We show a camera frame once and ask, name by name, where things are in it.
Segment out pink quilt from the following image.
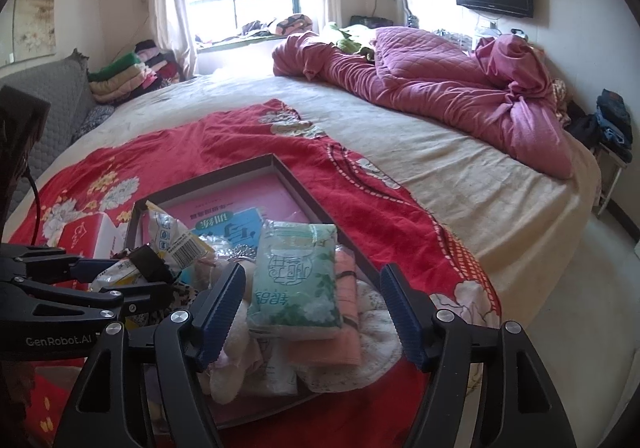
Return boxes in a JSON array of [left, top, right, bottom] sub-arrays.
[[272, 25, 576, 179]]

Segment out pile of dark jeans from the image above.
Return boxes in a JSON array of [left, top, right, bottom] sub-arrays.
[[567, 88, 634, 162]]

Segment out small black case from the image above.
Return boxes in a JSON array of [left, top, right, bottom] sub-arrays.
[[130, 245, 174, 285]]

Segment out white stool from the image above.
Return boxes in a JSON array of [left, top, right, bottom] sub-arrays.
[[595, 143, 631, 219]]

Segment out cream fluffy puffs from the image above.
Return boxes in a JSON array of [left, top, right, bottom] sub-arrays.
[[207, 300, 268, 404]]

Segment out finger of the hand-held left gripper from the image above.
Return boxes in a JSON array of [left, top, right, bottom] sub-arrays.
[[15, 280, 176, 321], [0, 244, 113, 281]]

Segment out bed with beige sheet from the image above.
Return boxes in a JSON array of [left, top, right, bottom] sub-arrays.
[[30, 73, 603, 379]]

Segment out red tissue pack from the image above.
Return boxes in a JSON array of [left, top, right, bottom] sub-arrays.
[[55, 212, 128, 289]]

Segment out dark clothes heap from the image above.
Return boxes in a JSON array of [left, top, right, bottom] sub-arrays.
[[242, 20, 278, 37]]

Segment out floral wall painting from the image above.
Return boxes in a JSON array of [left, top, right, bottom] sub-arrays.
[[12, 0, 56, 64]]

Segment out white yellow snack packet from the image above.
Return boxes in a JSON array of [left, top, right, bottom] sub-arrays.
[[145, 200, 217, 275]]

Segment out dark patterned pillow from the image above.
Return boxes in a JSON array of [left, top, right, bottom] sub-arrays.
[[75, 104, 116, 139]]

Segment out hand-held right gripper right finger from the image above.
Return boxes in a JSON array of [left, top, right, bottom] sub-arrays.
[[380, 264, 576, 448]]

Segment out large green tissue pack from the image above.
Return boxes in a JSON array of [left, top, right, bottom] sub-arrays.
[[247, 220, 346, 341]]

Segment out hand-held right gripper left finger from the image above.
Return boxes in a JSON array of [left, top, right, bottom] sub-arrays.
[[74, 262, 246, 448]]

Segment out leopard print cloth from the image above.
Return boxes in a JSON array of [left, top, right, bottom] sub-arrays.
[[125, 285, 201, 326]]

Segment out stack of folded clothes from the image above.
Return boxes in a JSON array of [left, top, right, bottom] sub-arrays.
[[87, 39, 181, 104]]

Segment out clear bag of makeup sponges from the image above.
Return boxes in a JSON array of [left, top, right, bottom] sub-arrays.
[[192, 233, 263, 289]]

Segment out pink packet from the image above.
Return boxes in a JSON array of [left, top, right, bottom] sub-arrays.
[[287, 248, 364, 367]]

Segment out crinkled yellow white wrapper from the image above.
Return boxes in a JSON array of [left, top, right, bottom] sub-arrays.
[[90, 258, 142, 292]]

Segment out green cloth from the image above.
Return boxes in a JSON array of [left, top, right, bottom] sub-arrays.
[[332, 23, 376, 61]]

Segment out pink exercise book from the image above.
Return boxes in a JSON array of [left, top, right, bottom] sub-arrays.
[[165, 168, 321, 249]]

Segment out black cable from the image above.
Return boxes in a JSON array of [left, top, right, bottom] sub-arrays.
[[22, 168, 42, 247]]

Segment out red floral blanket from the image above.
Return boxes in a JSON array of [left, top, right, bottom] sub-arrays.
[[0, 99, 503, 448]]

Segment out patterned orange cushion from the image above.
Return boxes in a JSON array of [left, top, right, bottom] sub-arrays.
[[277, 14, 313, 35]]

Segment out grey quilted headboard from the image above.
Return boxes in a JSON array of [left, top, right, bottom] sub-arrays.
[[0, 50, 108, 209]]

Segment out shallow dark box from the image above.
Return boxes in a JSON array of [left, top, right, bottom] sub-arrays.
[[122, 153, 383, 416]]

